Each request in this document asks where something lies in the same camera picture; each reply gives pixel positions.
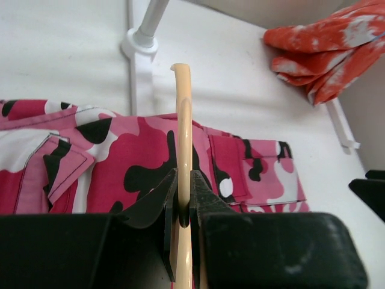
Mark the orange white cloth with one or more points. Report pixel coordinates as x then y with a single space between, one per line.
327 56

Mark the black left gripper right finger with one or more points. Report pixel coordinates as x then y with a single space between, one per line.
268 250

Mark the blue wire hanger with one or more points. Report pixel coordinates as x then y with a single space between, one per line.
379 37

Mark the beige wooden hanger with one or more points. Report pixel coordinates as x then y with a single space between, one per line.
185 278

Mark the pink camouflage trousers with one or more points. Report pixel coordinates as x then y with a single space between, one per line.
61 158

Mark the white clothes rack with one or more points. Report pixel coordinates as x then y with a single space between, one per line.
229 72

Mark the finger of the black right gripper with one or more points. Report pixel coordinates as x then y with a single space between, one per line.
370 189

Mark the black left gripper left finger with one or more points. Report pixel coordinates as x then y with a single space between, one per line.
126 249

